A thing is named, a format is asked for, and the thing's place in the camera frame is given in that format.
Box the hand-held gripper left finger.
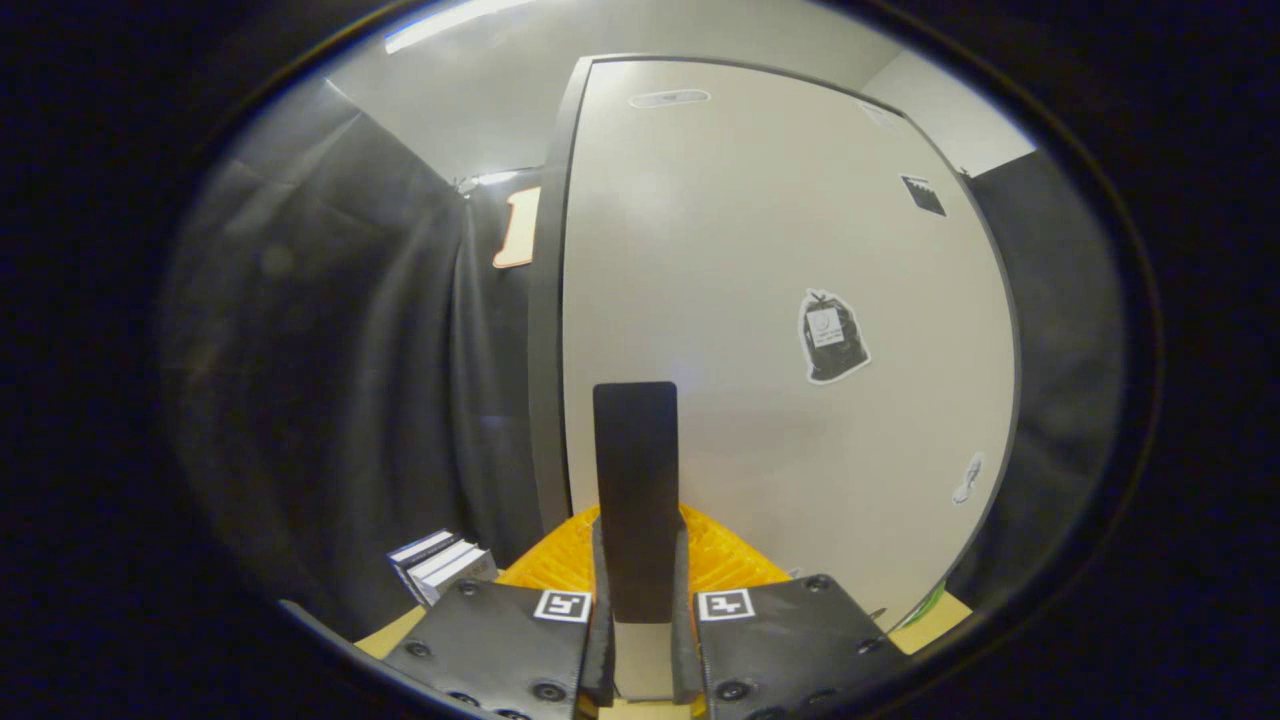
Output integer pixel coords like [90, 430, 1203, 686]
[383, 505, 616, 720]

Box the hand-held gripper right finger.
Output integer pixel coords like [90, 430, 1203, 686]
[672, 503, 913, 720]

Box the grey shoe cabinet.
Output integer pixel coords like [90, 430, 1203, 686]
[528, 52, 1023, 613]

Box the white shoe cabinet door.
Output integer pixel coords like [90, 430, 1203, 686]
[560, 58, 1019, 631]

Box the grey book with figure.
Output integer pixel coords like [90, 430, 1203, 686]
[412, 540, 498, 607]

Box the green item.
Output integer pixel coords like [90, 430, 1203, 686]
[905, 583, 947, 629]

